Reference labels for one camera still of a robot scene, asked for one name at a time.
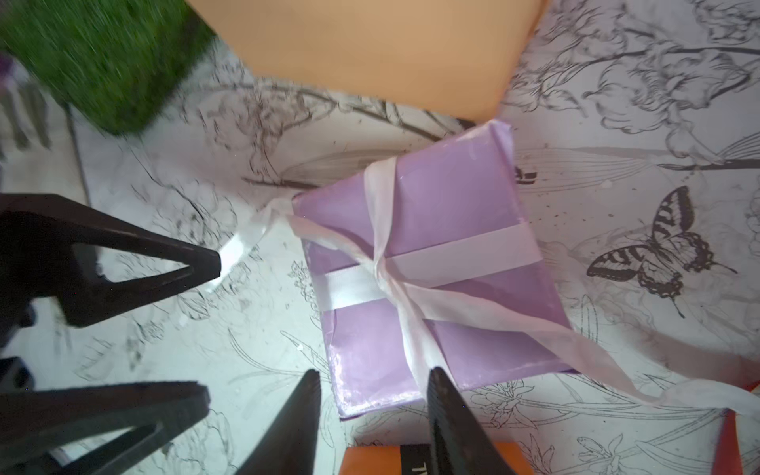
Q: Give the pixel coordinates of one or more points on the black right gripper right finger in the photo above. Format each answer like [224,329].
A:
[459,445]

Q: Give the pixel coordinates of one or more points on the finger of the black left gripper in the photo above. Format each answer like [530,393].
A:
[150,415]
[95,266]

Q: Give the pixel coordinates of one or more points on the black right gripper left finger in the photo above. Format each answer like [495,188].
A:
[289,445]

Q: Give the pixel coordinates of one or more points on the white satin ribbon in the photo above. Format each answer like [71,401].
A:
[415,284]

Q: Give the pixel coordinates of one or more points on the lilac gift box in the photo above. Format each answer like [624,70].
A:
[458,225]

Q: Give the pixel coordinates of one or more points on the red satin ribbon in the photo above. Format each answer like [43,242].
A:
[728,457]

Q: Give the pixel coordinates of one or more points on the black printed ribbon bow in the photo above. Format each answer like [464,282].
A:
[415,459]

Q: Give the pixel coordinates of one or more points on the green artificial grass mat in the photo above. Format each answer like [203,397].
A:
[115,62]

